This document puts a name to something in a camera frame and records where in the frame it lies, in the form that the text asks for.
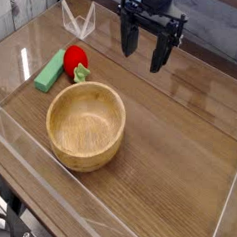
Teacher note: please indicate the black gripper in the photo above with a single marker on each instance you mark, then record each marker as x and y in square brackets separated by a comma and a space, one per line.
[159, 12]

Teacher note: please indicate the red plush strawberry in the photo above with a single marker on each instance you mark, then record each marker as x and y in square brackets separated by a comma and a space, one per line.
[75, 63]

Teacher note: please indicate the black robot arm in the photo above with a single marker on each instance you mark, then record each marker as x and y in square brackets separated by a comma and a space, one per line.
[145, 24]

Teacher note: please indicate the green rectangular block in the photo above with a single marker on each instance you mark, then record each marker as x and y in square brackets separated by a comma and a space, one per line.
[52, 70]

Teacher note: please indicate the wooden bowl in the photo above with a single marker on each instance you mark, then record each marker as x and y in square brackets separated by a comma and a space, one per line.
[85, 125]

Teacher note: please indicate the clear acrylic enclosure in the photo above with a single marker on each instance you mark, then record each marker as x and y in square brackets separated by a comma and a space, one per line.
[175, 174]

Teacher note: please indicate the black metal table bracket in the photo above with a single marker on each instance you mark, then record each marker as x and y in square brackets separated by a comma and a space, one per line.
[20, 229]

